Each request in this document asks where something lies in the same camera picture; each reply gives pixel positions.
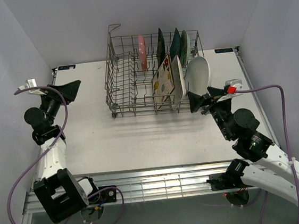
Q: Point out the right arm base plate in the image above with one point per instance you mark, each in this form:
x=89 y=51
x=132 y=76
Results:
x=224 y=181

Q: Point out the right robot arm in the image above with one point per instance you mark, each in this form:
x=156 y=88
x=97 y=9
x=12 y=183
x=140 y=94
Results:
x=262 y=163

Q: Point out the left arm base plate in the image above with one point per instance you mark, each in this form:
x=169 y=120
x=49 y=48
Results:
x=103 y=195

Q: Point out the grey wire dish rack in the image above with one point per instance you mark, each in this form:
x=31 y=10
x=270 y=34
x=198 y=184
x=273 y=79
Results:
x=129 y=89

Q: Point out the white rectangular plate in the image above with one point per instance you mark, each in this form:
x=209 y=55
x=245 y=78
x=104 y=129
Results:
x=178 y=80

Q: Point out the white oval plate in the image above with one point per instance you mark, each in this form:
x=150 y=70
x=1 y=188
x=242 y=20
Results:
x=198 y=76

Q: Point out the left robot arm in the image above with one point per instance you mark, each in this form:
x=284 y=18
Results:
x=60 y=194

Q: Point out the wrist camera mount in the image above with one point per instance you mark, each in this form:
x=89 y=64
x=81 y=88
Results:
x=30 y=87
x=230 y=89

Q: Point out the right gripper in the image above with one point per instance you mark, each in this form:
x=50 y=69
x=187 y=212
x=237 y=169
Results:
x=196 y=101

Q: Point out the green round flower plate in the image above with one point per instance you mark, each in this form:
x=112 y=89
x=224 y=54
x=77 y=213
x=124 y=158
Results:
x=185 y=48

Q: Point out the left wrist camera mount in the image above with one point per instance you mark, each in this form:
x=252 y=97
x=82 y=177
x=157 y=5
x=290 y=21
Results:
x=30 y=87

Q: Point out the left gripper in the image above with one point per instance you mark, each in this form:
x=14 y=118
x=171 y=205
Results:
x=69 y=91

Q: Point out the cream square flower plate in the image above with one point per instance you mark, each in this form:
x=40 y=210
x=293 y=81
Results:
x=163 y=84

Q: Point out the teal square plate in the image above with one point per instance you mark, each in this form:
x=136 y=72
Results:
x=175 y=48

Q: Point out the blue label right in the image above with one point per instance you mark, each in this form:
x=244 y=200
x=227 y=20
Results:
x=224 y=50

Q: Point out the black floral square plate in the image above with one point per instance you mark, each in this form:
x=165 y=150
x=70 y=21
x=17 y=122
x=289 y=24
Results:
x=160 y=53

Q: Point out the pink dotted round plate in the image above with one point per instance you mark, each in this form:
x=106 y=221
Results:
x=142 y=52

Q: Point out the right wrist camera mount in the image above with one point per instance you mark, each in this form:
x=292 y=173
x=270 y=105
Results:
x=230 y=89

